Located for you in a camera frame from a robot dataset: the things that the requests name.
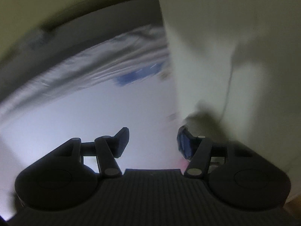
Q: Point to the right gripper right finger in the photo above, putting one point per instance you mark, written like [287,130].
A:
[196,150]

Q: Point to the grey curtain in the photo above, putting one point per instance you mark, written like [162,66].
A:
[142,47]

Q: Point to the blue water bottle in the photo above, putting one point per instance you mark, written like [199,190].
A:
[139,74]

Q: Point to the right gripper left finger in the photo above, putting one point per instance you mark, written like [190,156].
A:
[108,149]

